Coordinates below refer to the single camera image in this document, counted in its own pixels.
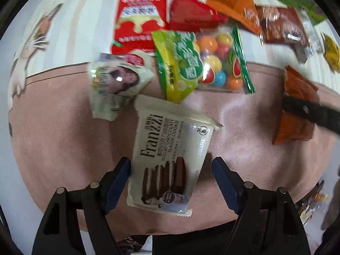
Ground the cream chocolate cookie packet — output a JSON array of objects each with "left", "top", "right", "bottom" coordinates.
[{"left": 127, "top": 94, "right": 224, "bottom": 217}]

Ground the green bag of coloured balls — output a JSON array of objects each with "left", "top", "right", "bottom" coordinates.
[{"left": 151, "top": 26, "right": 256, "bottom": 104}]

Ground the large red snack packet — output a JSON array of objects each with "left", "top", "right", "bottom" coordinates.
[{"left": 112, "top": 0, "right": 169, "bottom": 57}]

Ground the yellow snack packet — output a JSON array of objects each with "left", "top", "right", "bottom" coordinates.
[{"left": 321, "top": 33, "right": 340, "bottom": 74}]

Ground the orange red snack packet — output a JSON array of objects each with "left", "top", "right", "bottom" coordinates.
[{"left": 273, "top": 65, "right": 320, "bottom": 145}]

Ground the orange triangular snack packet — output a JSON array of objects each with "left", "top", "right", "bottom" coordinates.
[{"left": 207, "top": 0, "right": 262, "bottom": 35}]

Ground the striped cat-print bed sheet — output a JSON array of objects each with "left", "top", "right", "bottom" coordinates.
[{"left": 0, "top": 0, "right": 340, "bottom": 139}]

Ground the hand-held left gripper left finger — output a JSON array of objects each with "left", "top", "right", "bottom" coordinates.
[{"left": 32, "top": 157, "right": 132, "bottom": 255}]

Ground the red triangular snack packet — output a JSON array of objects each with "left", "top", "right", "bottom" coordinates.
[{"left": 167, "top": 0, "right": 229, "bottom": 34}]

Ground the brown red snack packet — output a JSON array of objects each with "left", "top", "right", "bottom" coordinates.
[{"left": 256, "top": 5, "right": 324, "bottom": 64}]

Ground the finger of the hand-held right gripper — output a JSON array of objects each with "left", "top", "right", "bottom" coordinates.
[{"left": 282, "top": 96, "right": 340, "bottom": 136}]

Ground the pile of small packets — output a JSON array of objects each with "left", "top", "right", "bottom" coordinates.
[{"left": 294, "top": 180, "right": 330, "bottom": 227}]

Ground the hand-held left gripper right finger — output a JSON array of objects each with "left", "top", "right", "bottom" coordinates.
[{"left": 212, "top": 157, "right": 311, "bottom": 255}]

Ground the white green face-print packet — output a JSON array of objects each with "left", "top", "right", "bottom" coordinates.
[{"left": 88, "top": 50, "right": 155, "bottom": 122}]

